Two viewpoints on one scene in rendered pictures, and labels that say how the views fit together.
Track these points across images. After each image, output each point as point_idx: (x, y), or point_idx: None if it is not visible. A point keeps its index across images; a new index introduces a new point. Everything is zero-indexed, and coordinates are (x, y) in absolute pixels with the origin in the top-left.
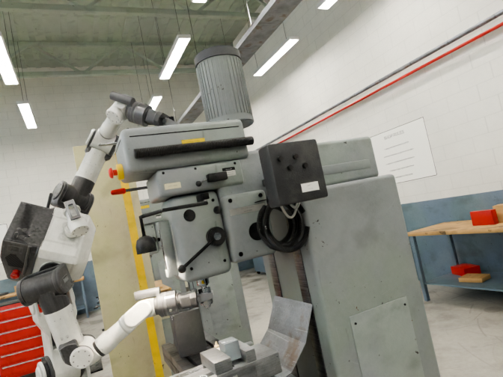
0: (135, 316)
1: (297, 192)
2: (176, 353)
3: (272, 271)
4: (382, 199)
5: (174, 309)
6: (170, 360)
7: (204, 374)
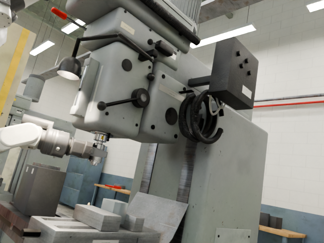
0: (16, 135)
1: (239, 89)
2: (16, 210)
3: (146, 168)
4: (259, 145)
5: (62, 149)
6: (5, 215)
7: (82, 225)
